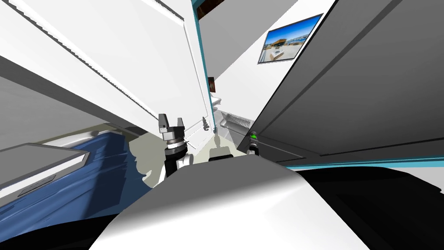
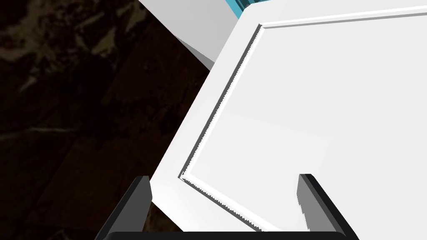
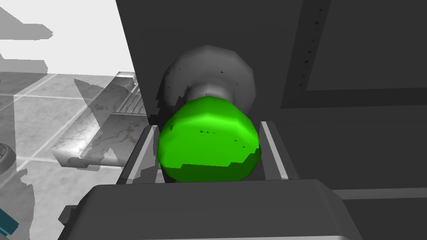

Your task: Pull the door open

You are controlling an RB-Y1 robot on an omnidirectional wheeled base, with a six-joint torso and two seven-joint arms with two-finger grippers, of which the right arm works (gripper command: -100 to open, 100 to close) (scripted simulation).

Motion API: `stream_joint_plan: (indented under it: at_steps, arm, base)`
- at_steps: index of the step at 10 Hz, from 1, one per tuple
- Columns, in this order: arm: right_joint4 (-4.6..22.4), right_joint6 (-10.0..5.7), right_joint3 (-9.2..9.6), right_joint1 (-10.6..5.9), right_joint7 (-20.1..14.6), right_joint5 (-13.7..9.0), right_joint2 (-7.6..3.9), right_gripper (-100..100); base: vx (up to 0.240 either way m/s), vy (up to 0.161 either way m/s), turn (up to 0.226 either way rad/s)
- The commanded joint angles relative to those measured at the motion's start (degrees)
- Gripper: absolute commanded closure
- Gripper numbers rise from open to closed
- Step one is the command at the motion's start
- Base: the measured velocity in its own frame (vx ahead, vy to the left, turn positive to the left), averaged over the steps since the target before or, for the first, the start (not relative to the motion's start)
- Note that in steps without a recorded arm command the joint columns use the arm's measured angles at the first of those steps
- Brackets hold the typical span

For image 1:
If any grey topped white table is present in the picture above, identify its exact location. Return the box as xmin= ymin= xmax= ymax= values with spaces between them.
xmin=0 ymin=142 xmax=91 ymax=209

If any blue framed wall picture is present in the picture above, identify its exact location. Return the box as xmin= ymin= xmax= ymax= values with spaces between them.
xmin=257 ymin=13 xmax=324 ymax=65

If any blue bed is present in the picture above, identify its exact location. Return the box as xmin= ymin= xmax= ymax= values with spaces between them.
xmin=0 ymin=130 xmax=154 ymax=243

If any white door leaf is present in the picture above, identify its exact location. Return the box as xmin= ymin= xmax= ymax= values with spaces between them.
xmin=0 ymin=0 xmax=216 ymax=151

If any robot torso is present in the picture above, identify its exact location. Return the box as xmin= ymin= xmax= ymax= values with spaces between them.
xmin=88 ymin=154 xmax=369 ymax=250

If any grey door leaf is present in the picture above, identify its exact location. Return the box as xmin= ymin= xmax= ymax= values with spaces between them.
xmin=237 ymin=0 xmax=444 ymax=167

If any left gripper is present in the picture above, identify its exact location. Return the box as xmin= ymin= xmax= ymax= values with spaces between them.
xmin=158 ymin=113 xmax=186 ymax=143

